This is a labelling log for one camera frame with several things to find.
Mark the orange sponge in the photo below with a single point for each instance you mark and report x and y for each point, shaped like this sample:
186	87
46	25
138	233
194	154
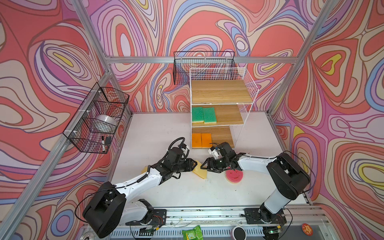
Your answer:
206	140
196	140

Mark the black wire basket left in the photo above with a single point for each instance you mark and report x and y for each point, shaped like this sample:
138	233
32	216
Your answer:
86	133

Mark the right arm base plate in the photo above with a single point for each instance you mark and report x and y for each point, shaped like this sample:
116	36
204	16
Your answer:
263	216

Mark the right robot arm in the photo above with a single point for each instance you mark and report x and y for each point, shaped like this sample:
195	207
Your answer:
289	177

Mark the pink smiley sponge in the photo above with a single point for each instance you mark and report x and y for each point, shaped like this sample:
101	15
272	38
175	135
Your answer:
234	176

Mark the yellow smiley sponge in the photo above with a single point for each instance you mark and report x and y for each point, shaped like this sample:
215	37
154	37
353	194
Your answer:
145	169

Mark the round black speaker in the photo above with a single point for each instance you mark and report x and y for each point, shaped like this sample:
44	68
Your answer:
238	233

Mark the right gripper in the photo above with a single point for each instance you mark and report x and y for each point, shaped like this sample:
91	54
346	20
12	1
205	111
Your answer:
212	165

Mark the yellow sponge green back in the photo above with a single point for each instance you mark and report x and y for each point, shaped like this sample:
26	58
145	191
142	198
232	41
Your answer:
209	116

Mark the black wire basket back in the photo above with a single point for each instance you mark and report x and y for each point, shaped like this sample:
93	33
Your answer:
185	60

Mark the red round sticker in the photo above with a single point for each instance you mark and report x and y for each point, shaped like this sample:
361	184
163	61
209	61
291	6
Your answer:
307	229

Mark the metal can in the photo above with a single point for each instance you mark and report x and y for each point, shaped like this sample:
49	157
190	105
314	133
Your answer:
88	236

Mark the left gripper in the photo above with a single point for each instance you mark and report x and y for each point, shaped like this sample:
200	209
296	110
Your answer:
189	167

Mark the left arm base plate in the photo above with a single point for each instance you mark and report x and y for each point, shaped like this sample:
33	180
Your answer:
154	218

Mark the silver bowl in basket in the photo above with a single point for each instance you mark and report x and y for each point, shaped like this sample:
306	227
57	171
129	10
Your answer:
107	119

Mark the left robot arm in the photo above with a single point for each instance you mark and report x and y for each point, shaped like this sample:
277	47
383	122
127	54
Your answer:
110	206

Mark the green snack packet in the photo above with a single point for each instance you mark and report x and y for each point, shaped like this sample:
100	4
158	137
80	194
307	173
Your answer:
193	234

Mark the white wire wooden shelf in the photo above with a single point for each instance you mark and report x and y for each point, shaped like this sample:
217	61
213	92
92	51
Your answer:
232	93

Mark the black wire basket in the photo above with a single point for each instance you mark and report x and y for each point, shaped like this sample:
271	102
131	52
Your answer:
185	60
86	133

